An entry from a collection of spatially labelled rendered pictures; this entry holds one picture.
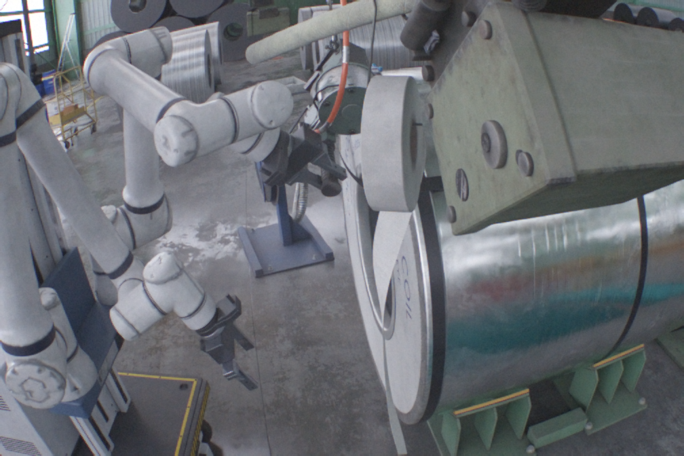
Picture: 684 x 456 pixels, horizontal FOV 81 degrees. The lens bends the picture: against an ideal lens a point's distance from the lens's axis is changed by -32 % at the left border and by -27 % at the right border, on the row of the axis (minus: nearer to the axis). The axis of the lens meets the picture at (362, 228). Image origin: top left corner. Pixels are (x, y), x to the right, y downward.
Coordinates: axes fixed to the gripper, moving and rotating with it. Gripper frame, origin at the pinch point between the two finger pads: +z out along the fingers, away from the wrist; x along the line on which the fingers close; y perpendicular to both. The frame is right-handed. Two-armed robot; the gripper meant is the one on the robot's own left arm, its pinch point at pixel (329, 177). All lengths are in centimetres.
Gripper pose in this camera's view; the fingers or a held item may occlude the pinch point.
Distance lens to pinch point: 115.9
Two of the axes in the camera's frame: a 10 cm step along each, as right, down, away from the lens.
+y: -1.4, -7.8, 6.1
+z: 6.9, 3.6, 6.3
